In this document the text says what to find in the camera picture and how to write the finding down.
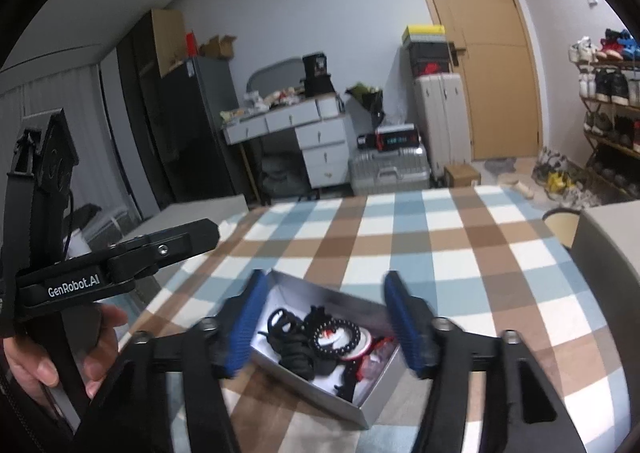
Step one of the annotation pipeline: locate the black beaded bracelet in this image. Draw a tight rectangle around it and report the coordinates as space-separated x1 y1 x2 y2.
310 318 362 360

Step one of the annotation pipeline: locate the shoe rack with shoes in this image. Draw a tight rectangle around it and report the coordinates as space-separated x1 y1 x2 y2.
570 28 640 199

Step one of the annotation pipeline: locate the white suitcase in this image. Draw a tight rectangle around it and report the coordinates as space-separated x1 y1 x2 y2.
412 73 473 179

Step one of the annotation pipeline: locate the plaid blanket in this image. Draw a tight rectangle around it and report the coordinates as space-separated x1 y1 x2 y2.
115 183 640 453

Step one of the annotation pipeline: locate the black refrigerator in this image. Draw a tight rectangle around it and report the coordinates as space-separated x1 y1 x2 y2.
160 56 251 206

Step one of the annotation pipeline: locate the grey curtain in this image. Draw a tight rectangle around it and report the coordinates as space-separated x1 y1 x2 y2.
0 60 126 234

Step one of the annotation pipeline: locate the grey bed board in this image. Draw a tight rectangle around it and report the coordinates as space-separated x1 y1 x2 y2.
570 200 640 294

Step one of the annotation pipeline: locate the desk clutter pile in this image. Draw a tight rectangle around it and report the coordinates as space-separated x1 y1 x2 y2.
220 88 306 121

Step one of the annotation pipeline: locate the white drawer cabinet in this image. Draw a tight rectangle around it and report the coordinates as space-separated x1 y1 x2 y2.
295 120 351 186

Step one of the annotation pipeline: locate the black and red box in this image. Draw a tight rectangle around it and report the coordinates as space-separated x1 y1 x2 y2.
357 126 420 151

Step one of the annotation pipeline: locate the yellow shoe box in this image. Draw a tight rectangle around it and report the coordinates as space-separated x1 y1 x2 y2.
402 24 447 45

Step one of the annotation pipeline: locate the pile of shoes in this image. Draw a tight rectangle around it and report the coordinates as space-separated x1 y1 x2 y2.
530 146 601 206

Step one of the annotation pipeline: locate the black hair tie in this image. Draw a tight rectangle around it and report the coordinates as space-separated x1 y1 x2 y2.
257 308 303 341

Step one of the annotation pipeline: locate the silver suitcase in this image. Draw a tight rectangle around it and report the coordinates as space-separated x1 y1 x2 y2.
348 146 432 195

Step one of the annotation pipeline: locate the beige slipper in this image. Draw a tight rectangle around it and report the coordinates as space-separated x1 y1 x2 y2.
495 173 538 199

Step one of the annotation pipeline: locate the grey chair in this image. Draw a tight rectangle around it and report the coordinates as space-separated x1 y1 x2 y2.
247 58 306 99

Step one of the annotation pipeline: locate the white bin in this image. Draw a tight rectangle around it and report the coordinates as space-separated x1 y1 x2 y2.
542 208 583 249

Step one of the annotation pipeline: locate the person's left hand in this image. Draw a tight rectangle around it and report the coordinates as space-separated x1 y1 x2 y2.
4 305 129 400

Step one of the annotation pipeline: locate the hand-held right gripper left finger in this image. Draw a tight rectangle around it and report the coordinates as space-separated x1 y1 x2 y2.
85 269 271 453

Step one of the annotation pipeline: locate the black shoe box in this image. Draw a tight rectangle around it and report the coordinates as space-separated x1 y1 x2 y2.
406 40 451 79

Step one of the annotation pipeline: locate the white desk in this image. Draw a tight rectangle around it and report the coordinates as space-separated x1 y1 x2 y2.
222 96 346 146

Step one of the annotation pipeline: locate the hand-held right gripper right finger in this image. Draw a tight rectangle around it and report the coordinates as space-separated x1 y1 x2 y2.
382 270 573 453

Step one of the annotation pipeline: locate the silver storage box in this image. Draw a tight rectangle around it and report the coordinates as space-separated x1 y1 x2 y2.
250 269 407 430

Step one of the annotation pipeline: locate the open cardboard box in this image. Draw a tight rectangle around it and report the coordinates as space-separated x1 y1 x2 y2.
200 34 238 60

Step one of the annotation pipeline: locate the small cardboard box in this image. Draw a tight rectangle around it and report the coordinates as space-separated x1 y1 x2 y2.
444 163 482 189

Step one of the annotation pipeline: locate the green and black bag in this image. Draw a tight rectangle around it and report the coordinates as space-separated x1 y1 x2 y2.
345 83 386 126

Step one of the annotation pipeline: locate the wooden door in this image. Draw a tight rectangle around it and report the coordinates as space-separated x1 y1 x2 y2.
402 0 543 161

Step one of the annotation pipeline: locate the wooden wall cabinet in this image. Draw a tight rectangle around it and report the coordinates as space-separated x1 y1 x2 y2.
132 8 188 79

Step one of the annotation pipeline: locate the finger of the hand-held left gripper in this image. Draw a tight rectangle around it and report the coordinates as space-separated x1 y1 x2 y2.
107 218 221 290

